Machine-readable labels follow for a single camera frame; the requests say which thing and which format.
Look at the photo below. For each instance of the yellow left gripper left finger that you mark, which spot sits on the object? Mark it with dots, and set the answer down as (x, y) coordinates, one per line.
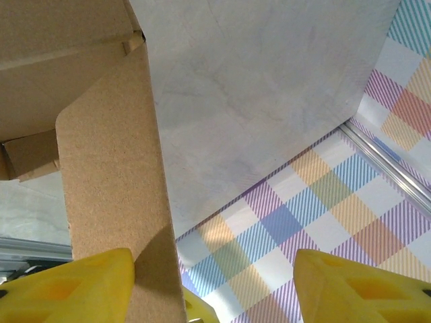
(107, 269)

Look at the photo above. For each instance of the aluminium rail beam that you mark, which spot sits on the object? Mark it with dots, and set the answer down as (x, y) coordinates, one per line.
(33, 255)

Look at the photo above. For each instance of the aluminium frame post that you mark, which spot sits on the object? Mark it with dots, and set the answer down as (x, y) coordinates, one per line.
(387, 161)

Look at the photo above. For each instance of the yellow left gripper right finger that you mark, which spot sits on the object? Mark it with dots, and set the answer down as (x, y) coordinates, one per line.
(323, 279)

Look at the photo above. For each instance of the brown cardboard box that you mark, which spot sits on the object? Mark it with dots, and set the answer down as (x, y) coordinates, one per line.
(111, 168)

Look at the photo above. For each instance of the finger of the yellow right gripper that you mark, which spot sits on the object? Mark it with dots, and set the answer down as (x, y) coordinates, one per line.
(198, 307)

